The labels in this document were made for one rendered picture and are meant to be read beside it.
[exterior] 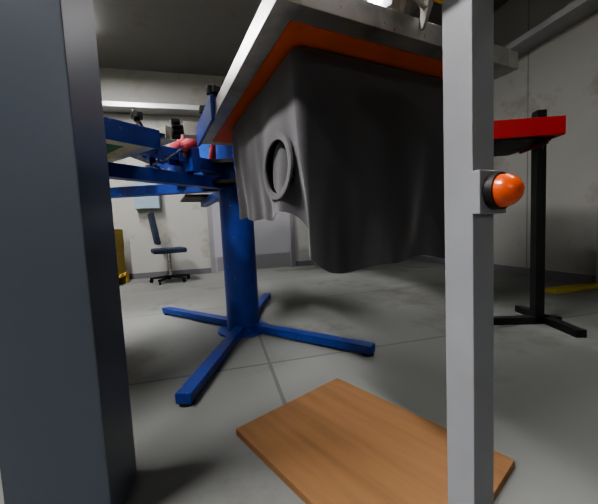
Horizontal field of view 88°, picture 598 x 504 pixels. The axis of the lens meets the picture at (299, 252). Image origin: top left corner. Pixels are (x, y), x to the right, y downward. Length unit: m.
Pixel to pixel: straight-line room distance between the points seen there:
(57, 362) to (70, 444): 0.17
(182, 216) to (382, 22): 4.50
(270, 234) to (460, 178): 4.58
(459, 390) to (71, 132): 0.77
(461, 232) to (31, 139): 0.74
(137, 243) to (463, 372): 4.83
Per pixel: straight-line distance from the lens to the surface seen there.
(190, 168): 1.69
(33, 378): 0.81
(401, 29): 0.70
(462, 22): 0.48
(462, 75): 0.46
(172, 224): 4.97
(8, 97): 0.81
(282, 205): 0.68
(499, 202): 0.41
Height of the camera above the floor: 0.62
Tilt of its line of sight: 4 degrees down
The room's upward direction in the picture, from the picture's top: 3 degrees counter-clockwise
